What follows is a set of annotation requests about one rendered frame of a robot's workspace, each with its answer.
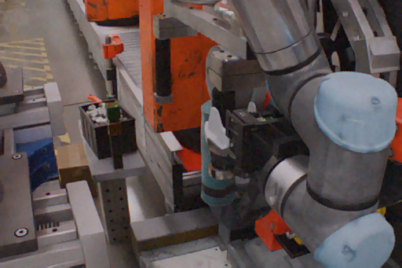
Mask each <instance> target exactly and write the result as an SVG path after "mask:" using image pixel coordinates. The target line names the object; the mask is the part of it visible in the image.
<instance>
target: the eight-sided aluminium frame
mask: <svg viewBox="0 0 402 268"><path fill-rule="evenodd" d="M331 2H332V4H333V6H334V8H335V11H336V12H337V14H338V16H339V20H340V22H341V24H342V26H343V28H344V30H345V33H346V34H347V36H348V39H349V43H350V45H351V47H352V48H353V51H354V53H355V56H356V67H355V72H361V73H365V74H368V75H372V76H373V77H374V78H378V79H383V80H384V81H386V82H387V83H388V84H390V85H391V86H392V87H393V89H395V86H396V79H397V70H400V65H399V59H400V50H399V48H398V45H397V41H396V36H393V35H392V32H391V30H390V29H389V26H388V24H387V23H386V19H385V17H384V16H383V14H382V12H381V10H380V8H379V5H378V3H377V2H376V0H331Z"/></svg>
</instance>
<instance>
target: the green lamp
mask: <svg viewBox="0 0 402 268"><path fill-rule="evenodd" d="M104 107H105V114H106V116H107V118H108V120H115V119H121V111H120V106H119V103H118V102H117V101H116V102H110V103H106V104H105V105H104Z"/></svg>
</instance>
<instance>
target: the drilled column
mask: <svg viewBox="0 0 402 268"><path fill-rule="evenodd" d="M97 185H98V192H99V197H100V203H101V210H102V215H103V221H104V228H105V232H106V235H107V238H108V243H109V244H110V245H113V244H117V243H119V244H121V243H123V242H127V241H129V242H130V241H131V234H130V223H131V221H130V207H129V198H128V191H127V188H126V178H122V179H114V180H111V181H106V182H98V183H97ZM126 227H127V228H126ZM127 236H128V237H127Z"/></svg>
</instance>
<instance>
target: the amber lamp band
mask: <svg viewBox="0 0 402 268"><path fill-rule="evenodd" d="M106 121H107V129H108V133H109V136H113V135H117V134H122V122H121V121H120V120H119V122H114V123H109V122H108V120H106Z"/></svg>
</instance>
